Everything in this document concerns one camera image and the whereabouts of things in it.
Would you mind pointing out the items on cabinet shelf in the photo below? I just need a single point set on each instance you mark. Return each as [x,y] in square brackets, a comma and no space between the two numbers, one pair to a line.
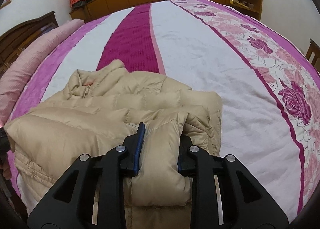
[243,4]

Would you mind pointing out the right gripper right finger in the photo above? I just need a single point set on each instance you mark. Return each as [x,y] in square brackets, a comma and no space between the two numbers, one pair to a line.
[224,192]

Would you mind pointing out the wooden chair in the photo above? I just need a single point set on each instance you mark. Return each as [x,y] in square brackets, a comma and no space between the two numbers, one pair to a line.
[312,54]

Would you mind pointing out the beige puffer jacket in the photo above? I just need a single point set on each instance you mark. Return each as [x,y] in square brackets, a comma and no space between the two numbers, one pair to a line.
[95,112]

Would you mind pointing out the pink rolled blanket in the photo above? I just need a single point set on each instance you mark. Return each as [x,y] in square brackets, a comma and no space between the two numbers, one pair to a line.
[16,77]

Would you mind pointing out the framed wall picture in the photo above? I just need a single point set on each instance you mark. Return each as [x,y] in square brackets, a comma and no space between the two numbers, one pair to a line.
[5,3]

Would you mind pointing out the dark wooden headboard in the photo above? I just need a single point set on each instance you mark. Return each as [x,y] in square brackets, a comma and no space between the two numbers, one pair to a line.
[16,40]

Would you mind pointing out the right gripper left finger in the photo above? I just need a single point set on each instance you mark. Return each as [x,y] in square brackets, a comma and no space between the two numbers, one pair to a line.
[90,193]

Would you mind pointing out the purple floral bed quilt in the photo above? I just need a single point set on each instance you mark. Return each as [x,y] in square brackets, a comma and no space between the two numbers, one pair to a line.
[269,90]

